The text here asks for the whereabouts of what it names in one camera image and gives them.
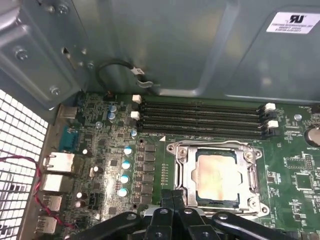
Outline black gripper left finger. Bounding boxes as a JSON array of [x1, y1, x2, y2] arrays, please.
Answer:
[[71, 189, 175, 240]]

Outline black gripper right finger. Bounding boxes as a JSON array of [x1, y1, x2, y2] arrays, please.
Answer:
[[172, 189, 291, 240]]

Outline metal socket cover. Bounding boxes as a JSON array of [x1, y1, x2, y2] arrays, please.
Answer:
[[182, 146, 252, 210]]

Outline silver CPU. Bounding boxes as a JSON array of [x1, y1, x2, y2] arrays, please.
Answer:
[[195, 147, 238, 202]]

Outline metal locking lever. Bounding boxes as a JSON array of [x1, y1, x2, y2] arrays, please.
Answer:
[[173, 139, 253, 152]]

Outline CPU socket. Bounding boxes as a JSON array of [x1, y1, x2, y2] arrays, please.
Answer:
[[166, 139, 270, 220]]

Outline black RAM slot white clips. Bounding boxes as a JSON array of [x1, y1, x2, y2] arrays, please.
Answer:
[[131, 94, 276, 116], [130, 111, 279, 133]]

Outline green motherboard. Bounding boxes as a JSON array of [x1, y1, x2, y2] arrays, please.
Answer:
[[37, 92, 320, 240]]

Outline round coin cell battery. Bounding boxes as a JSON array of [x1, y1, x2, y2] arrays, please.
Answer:
[[303, 126, 320, 148]]

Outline black PC case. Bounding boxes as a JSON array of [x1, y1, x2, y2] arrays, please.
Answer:
[[0, 0, 320, 240]]

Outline red black wire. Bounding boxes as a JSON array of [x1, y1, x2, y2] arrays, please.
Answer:
[[0, 154, 77, 230]]

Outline black wire with clip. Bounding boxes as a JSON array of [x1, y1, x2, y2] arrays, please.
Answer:
[[95, 57, 153, 95]]

